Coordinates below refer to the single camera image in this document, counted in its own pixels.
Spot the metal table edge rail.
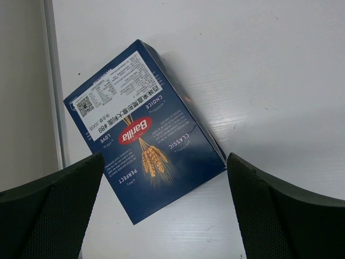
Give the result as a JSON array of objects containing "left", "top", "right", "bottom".
[{"left": 41, "top": 1, "right": 69, "bottom": 169}]

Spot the blue Barilla pasta box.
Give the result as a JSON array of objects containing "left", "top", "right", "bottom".
[{"left": 64, "top": 40, "right": 226, "bottom": 224}]

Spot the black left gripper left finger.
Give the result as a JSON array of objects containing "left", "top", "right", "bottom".
[{"left": 1, "top": 153, "right": 105, "bottom": 258}]

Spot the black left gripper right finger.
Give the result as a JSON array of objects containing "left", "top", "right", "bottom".
[{"left": 227, "top": 153, "right": 344, "bottom": 258}]

